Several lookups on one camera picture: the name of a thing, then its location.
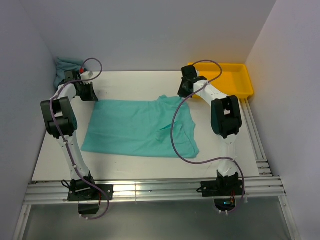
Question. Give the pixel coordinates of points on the yellow plastic tray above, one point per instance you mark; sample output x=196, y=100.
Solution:
x=235, y=79

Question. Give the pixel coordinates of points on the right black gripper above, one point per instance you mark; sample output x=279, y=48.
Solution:
x=183, y=94

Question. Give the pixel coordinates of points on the aluminium front rail frame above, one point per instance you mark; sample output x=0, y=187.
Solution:
x=53, y=193

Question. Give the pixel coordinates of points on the crumpled grey-blue t-shirt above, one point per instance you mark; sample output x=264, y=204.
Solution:
x=65, y=64

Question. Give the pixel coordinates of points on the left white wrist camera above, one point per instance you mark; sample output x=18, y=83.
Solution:
x=85, y=74

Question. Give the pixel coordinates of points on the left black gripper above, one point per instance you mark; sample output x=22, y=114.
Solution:
x=92, y=96

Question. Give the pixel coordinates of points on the teal green t-shirt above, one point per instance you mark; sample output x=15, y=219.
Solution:
x=161, y=128

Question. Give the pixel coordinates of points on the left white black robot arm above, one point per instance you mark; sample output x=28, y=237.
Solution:
x=61, y=123

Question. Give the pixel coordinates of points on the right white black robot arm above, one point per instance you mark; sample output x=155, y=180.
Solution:
x=225, y=121

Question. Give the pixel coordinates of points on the aluminium right side rail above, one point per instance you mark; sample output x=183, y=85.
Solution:
x=255, y=132

